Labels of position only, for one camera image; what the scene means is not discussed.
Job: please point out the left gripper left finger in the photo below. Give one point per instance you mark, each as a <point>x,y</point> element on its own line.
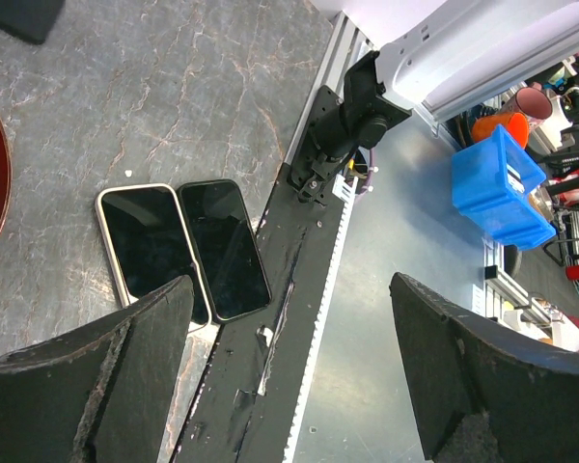
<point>101,392</point>

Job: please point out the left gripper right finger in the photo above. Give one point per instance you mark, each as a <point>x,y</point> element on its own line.
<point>481,392</point>

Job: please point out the phone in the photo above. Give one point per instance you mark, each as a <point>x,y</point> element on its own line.
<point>148,244</point>
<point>218,222</point>

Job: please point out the black folding phone stand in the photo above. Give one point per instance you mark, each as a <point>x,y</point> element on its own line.
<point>29,20</point>

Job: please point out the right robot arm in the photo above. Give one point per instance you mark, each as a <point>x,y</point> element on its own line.
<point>461,54</point>

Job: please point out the phone in pink case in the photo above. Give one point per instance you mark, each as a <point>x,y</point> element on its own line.
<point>148,244</point>

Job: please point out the blue plastic bin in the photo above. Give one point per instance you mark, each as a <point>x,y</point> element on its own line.
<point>491,184</point>

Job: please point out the pink cup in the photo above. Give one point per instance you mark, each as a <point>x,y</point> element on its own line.
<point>533,103</point>

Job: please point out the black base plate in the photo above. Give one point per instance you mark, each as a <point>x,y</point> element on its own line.
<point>243,407</point>

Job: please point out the white cable duct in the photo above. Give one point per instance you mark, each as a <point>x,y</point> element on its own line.
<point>346,192</point>

